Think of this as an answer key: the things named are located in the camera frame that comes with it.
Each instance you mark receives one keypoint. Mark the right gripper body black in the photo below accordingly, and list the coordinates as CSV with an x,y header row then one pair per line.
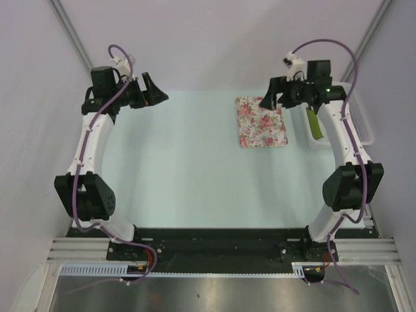
x,y
296,92

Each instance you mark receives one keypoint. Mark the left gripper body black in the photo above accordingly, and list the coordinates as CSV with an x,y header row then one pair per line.
x,y
132,94

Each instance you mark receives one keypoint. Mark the green paper napkin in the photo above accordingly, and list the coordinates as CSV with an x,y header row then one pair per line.
x,y
314,124

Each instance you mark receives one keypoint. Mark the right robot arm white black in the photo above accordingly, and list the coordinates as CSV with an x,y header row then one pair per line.
x,y
356,177

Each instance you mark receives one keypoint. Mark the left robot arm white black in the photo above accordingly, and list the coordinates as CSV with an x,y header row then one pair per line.
x,y
86,197

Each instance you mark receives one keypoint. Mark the floral tray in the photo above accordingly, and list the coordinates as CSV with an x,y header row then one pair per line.
x,y
258,127

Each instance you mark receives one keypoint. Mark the white plastic basket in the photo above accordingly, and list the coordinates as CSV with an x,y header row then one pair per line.
x,y
358,117

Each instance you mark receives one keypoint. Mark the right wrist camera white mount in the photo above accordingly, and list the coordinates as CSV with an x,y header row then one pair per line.
x,y
294,64

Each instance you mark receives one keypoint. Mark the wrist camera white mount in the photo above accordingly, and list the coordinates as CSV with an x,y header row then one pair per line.
x,y
294,64
124,65

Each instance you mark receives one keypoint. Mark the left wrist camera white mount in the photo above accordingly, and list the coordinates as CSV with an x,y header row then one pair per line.
x,y
124,65

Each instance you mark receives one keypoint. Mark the left corner aluminium post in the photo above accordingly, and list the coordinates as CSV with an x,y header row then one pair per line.
x,y
72,35

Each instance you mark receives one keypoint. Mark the corner aluminium post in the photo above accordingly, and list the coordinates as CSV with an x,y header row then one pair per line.
x,y
363,21
72,35

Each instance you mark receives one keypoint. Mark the right corner aluminium post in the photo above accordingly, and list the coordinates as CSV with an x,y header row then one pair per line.
x,y
363,21

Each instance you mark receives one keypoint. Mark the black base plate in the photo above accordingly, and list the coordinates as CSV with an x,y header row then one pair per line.
x,y
220,251

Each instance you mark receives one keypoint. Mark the aluminium rail frame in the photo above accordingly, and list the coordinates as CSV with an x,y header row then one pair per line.
x,y
368,276

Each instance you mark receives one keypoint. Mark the white slotted cable duct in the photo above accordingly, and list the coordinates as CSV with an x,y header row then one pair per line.
x,y
125,271

